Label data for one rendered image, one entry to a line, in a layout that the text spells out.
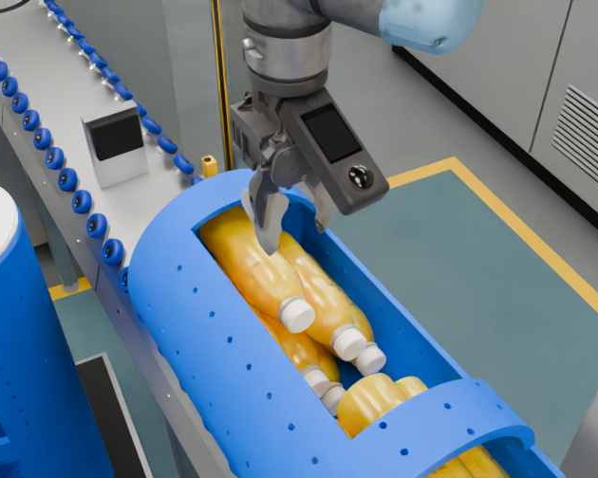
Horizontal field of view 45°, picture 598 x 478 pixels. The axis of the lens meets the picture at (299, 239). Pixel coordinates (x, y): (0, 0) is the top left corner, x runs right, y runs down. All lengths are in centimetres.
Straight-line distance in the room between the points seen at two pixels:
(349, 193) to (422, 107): 271
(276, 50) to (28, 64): 131
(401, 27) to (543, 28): 226
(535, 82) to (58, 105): 178
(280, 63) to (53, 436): 108
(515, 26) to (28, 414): 216
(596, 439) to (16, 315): 91
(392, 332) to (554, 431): 132
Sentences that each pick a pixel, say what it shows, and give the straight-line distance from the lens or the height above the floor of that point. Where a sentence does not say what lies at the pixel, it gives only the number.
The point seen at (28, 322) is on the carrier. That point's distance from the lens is 132.
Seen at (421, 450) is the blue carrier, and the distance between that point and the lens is 69.
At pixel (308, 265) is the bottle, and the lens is 95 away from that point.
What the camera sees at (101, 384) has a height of 15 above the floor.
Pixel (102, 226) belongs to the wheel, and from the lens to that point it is 129.
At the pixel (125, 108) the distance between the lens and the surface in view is 137.
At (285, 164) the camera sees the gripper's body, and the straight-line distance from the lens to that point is 67.
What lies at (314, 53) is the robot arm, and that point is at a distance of 62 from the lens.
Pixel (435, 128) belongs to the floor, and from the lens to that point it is 320.
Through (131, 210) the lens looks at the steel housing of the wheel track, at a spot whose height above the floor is 93.
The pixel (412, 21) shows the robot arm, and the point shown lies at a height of 159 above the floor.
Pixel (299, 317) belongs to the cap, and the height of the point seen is 117.
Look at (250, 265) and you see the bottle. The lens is 89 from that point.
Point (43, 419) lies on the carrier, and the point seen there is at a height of 63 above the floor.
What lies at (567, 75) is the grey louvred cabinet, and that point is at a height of 49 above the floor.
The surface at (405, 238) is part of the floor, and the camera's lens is 265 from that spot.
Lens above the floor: 183
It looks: 44 degrees down
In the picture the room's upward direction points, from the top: straight up
